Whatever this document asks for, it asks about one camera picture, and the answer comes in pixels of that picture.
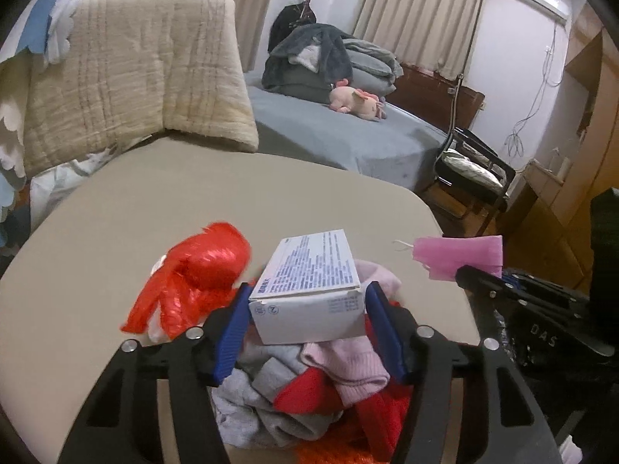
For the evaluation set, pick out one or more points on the white cardboard box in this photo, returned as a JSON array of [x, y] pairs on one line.
[[309, 270]]

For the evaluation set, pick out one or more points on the orange knitted cloth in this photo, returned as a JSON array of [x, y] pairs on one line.
[[338, 452]]

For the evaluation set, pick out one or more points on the wooden coat rack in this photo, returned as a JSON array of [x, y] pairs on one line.
[[305, 5]]

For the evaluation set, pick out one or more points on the bed with grey-blue sheet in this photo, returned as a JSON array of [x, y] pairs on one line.
[[338, 140]]

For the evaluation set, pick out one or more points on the dark grey fleece blanket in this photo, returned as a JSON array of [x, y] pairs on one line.
[[314, 43]]

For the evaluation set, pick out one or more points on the red cloth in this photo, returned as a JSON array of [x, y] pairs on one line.
[[309, 391]]

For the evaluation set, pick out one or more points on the thin metal stand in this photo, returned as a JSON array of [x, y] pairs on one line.
[[457, 101]]

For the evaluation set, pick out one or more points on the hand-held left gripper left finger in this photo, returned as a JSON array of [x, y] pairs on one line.
[[234, 333]]

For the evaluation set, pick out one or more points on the wooden wardrobe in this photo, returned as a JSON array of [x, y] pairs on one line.
[[580, 154]]

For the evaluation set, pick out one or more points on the white cloth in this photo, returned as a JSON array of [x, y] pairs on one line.
[[63, 183]]

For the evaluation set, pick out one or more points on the folded grey blankets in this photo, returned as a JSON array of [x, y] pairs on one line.
[[372, 65]]

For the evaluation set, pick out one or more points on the pink sock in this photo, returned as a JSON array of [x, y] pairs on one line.
[[348, 367], [379, 275]]

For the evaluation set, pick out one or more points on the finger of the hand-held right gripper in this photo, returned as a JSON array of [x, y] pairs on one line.
[[478, 283]]

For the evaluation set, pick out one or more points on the dark wooden headboard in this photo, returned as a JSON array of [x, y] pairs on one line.
[[435, 96]]

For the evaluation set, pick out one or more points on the blue and white blanket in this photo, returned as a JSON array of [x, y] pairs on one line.
[[53, 14]]

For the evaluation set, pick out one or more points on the beige quilt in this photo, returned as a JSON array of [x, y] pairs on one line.
[[145, 67]]

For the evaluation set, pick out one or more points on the red plastic bag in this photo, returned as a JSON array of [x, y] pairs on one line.
[[208, 261]]

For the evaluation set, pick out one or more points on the grey chair cushion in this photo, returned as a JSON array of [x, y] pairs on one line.
[[471, 169]]

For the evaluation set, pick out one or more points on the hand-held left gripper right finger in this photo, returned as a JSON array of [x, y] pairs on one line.
[[384, 333]]

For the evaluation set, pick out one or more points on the grey sock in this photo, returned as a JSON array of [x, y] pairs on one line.
[[261, 396]]

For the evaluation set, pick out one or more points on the black coat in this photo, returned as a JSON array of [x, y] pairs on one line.
[[283, 24]]

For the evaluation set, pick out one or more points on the black metal chair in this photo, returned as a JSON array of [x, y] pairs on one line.
[[488, 154]]

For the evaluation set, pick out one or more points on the pink face mask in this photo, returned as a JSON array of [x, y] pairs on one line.
[[459, 254]]

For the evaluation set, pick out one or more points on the pink plush toy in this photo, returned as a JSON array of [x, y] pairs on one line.
[[355, 101]]

